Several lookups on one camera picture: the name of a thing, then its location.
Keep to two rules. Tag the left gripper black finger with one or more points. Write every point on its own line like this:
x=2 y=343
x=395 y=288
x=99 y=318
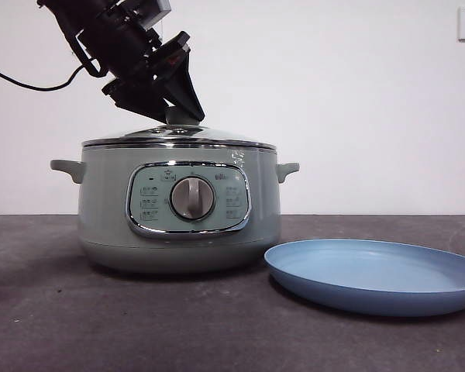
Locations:
x=188 y=93
x=147 y=102

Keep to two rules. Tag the glass lid with green knob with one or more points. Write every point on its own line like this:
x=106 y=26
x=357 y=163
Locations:
x=217 y=136

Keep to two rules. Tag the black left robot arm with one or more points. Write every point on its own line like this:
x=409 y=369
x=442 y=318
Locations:
x=108 y=35

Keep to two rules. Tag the pale green electric steamer pot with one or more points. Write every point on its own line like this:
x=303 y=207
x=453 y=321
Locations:
x=104 y=217

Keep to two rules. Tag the blue round plate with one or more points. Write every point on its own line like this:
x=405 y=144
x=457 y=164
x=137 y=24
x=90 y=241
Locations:
x=372 y=271

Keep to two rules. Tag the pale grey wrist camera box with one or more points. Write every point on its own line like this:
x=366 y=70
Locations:
x=160 y=11

